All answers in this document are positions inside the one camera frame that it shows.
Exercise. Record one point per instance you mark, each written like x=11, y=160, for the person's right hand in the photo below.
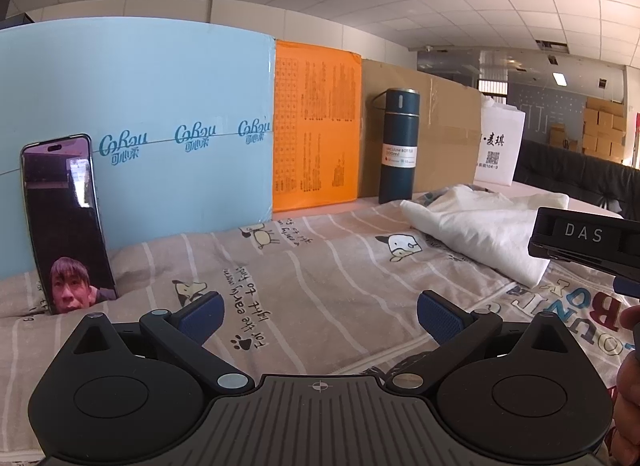
x=631, y=396

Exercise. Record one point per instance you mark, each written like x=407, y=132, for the long light blue carton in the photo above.
x=150, y=85

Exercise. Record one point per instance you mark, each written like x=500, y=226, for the white t-shirt black collar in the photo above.
x=480, y=231

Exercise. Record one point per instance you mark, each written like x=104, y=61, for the dark blue vacuum bottle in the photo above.
x=397, y=165

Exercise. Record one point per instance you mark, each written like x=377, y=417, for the black smartphone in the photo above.
x=65, y=206

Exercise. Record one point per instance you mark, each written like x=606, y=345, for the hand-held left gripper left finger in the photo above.
x=202, y=318

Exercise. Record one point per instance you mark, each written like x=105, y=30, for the white paper bag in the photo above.
x=500, y=145

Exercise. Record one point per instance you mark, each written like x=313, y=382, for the ceiling air vent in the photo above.
x=550, y=44

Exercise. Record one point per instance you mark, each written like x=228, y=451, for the stack of cardboard boxes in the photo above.
x=605, y=125

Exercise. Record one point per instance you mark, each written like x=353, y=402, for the orange printed box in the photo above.
x=315, y=135

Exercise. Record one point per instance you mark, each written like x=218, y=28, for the rectangular ceiling light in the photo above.
x=559, y=78

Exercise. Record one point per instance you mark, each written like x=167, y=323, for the printed bed sheet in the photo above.
x=325, y=271

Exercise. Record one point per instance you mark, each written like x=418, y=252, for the black sofa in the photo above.
x=575, y=170

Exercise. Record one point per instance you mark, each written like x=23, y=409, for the brown cardboard box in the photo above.
x=445, y=135

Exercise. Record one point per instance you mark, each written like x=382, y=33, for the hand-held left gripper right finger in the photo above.
x=440, y=318

